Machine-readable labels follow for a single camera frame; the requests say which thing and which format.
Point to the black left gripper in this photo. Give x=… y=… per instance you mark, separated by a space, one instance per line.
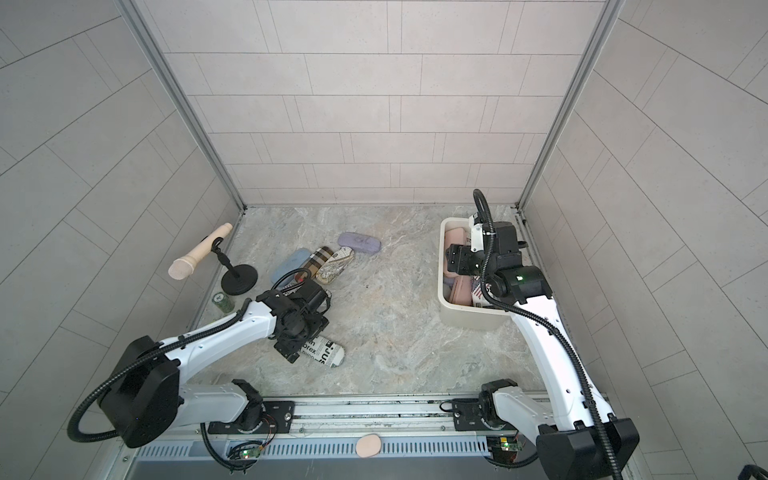
x=320 y=320

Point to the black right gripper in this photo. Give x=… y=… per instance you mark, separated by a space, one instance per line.
x=461 y=254

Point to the pink case front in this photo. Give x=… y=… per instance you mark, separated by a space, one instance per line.
x=456 y=236

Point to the newspaper case front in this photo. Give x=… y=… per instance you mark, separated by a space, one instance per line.
x=324 y=351

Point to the map print glasses case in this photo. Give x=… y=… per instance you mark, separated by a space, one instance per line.
x=335 y=265

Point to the cream plastic storage box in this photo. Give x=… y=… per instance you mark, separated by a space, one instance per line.
x=459 y=316

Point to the purple case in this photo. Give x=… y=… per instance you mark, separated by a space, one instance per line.
x=360 y=242

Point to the plaid glasses case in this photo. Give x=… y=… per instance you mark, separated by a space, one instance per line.
x=314 y=265

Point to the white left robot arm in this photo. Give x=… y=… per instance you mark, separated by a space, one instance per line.
x=171 y=362

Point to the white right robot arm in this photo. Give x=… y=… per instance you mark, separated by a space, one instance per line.
x=578 y=436

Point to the light blue glasses case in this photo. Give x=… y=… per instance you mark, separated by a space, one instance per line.
x=294 y=261

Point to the black microphone stand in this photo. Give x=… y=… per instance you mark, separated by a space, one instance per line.
x=238 y=279

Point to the beige microphone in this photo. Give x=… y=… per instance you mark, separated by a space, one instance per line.
x=185 y=266

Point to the left circuit board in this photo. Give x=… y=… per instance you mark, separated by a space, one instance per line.
x=247 y=451

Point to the circuit board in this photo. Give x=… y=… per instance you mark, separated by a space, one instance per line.
x=247 y=451
x=500 y=446

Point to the pink oval tag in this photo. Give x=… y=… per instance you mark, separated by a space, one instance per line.
x=368 y=446

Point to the right circuit board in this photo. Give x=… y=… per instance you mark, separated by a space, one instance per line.
x=500 y=446

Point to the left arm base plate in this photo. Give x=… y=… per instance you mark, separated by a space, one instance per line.
x=269 y=417

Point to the aluminium rail frame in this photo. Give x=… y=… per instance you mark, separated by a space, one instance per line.
x=372 y=414

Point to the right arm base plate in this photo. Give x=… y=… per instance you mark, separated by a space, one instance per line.
x=468 y=415

